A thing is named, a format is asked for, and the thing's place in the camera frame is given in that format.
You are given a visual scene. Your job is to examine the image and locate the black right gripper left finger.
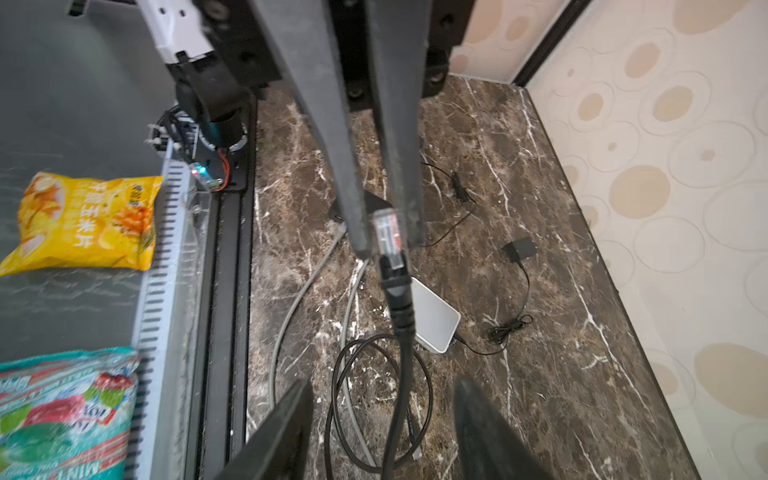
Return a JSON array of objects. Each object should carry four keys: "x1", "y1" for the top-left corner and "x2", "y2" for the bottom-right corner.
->
[{"x1": 215, "y1": 379, "x2": 313, "y2": 480}]

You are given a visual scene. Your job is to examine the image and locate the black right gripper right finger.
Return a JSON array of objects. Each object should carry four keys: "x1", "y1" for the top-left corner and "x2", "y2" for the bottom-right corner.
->
[{"x1": 453, "y1": 377, "x2": 553, "y2": 479}]

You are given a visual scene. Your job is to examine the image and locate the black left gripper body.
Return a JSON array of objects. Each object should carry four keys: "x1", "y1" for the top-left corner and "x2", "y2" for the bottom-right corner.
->
[{"x1": 191, "y1": 0, "x2": 478, "y2": 112}]

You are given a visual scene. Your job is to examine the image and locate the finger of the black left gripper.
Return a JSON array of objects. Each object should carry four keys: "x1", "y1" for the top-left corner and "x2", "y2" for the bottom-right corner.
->
[
  {"x1": 364, "y1": 1, "x2": 431, "y2": 248},
  {"x1": 250, "y1": 0, "x2": 372, "y2": 258}
]

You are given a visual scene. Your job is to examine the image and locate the black power adapter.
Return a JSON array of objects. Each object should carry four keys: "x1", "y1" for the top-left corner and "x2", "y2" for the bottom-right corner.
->
[{"x1": 502, "y1": 236, "x2": 537, "y2": 264}]

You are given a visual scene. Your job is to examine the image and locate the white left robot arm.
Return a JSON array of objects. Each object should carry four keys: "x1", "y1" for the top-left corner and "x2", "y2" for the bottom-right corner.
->
[{"x1": 139, "y1": 1, "x2": 474, "y2": 259}]

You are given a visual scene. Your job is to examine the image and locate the green white snack packet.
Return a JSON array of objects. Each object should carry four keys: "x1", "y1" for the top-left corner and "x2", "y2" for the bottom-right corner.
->
[{"x1": 1, "y1": 347, "x2": 141, "y2": 479}]

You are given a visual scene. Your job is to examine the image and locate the yellow snack packet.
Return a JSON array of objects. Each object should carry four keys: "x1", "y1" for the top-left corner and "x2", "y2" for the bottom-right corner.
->
[{"x1": 1, "y1": 172, "x2": 163, "y2": 276}]

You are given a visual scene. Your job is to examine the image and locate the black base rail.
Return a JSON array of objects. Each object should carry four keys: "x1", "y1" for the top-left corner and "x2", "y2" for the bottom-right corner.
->
[{"x1": 184, "y1": 100, "x2": 258, "y2": 479}]

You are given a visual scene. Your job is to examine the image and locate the black bundled adapter cable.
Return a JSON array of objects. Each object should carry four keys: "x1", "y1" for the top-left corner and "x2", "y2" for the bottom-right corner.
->
[{"x1": 452, "y1": 260, "x2": 535, "y2": 356}]

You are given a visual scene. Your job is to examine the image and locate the black vertical frame post left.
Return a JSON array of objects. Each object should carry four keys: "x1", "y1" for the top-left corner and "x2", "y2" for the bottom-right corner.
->
[{"x1": 511, "y1": 0, "x2": 592, "y2": 88}]

